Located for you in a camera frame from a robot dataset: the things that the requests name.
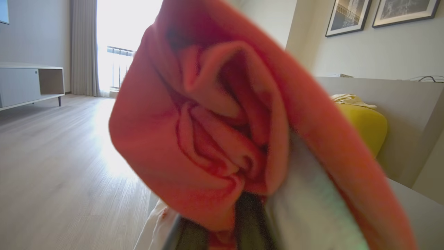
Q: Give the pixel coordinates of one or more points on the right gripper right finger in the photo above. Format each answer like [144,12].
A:
[251,225]

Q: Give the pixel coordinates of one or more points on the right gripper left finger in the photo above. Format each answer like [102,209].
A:
[189,238]

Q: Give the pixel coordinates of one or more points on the white cloth garment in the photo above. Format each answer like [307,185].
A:
[312,208]

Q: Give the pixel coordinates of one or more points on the red cloth garment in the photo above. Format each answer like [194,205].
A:
[156,139]

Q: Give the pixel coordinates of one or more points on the pale yellow cloth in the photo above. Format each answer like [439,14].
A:
[350,99]

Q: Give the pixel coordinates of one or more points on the flat white box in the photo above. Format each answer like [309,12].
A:
[340,75]

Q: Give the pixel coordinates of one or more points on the grey fabric sofa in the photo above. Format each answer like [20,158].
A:
[409,121]

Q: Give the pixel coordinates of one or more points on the dark balcony railing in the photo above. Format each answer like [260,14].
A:
[119,52]

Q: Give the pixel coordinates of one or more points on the grey window curtain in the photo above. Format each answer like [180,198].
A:
[83,48]

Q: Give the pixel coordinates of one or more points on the white low TV cabinet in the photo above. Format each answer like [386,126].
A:
[20,85]

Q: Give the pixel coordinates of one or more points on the small black framed picture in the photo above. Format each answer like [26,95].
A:
[348,15]

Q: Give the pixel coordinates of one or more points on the wide black framed picture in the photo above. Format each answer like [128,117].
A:
[404,10]

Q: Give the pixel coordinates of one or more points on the wall television screen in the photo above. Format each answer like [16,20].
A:
[3,10]

